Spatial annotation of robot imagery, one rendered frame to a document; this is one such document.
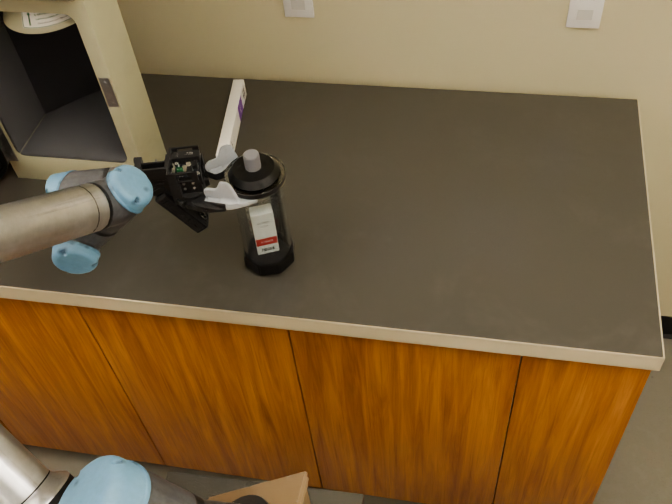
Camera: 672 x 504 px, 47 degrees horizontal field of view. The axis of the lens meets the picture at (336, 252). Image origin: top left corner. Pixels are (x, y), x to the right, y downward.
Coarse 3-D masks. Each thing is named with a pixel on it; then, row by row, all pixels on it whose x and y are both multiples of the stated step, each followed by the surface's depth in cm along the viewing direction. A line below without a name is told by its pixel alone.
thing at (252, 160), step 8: (248, 152) 132; (256, 152) 132; (240, 160) 135; (248, 160) 131; (256, 160) 131; (264, 160) 135; (272, 160) 135; (232, 168) 134; (240, 168) 134; (248, 168) 132; (256, 168) 132; (264, 168) 133; (272, 168) 133; (232, 176) 133; (240, 176) 132; (248, 176) 132; (256, 176) 132; (264, 176) 132; (272, 176) 133; (232, 184) 133; (240, 184) 132; (248, 184) 132; (256, 184) 132; (264, 184) 132
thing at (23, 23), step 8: (8, 16) 143; (16, 16) 142; (24, 16) 141; (32, 16) 141; (40, 16) 141; (48, 16) 141; (56, 16) 142; (64, 16) 142; (8, 24) 144; (16, 24) 143; (24, 24) 142; (32, 24) 142; (40, 24) 142; (48, 24) 142; (56, 24) 142; (64, 24) 143; (72, 24) 144; (24, 32) 143; (32, 32) 142; (40, 32) 142; (48, 32) 142
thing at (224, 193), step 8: (224, 184) 130; (208, 192) 132; (216, 192) 132; (224, 192) 131; (232, 192) 131; (208, 200) 133; (216, 200) 133; (224, 200) 133; (232, 200) 132; (240, 200) 133; (248, 200) 132; (256, 200) 132; (232, 208) 133
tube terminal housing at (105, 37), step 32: (0, 0) 136; (96, 0) 138; (96, 32) 139; (96, 64) 144; (128, 64) 152; (128, 96) 153; (128, 128) 155; (32, 160) 168; (64, 160) 166; (128, 160) 162; (160, 160) 172
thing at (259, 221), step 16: (224, 176) 135; (240, 192) 132; (256, 192) 132; (240, 208) 137; (256, 208) 135; (272, 208) 136; (240, 224) 141; (256, 224) 138; (272, 224) 139; (288, 224) 145; (256, 240) 142; (272, 240) 142; (288, 240) 146; (256, 256) 145; (272, 256) 145
